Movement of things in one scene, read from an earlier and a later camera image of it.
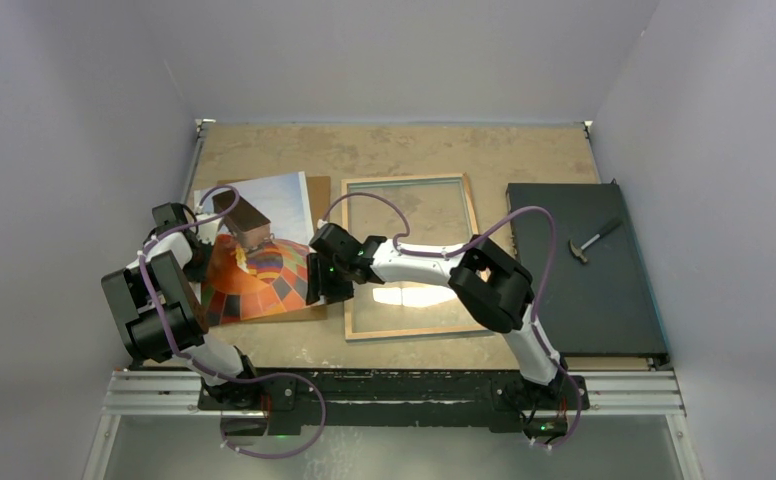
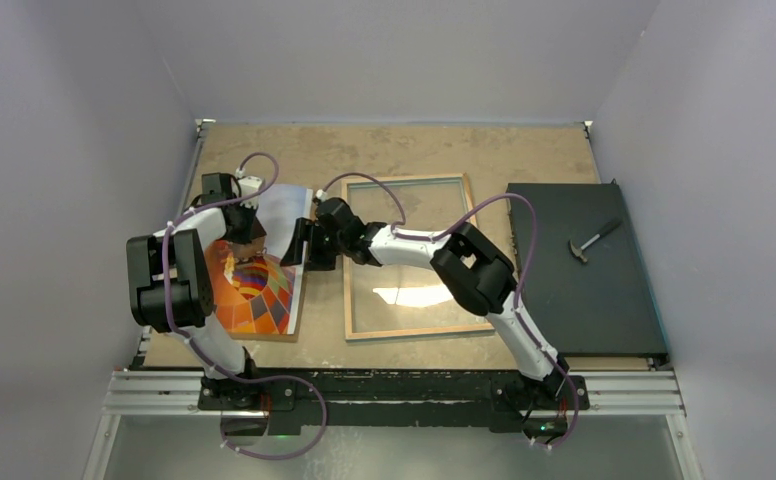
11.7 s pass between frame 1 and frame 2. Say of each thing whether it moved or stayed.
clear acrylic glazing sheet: stayed
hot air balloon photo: moved
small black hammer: stayed
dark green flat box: stayed
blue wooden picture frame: stayed
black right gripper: moved
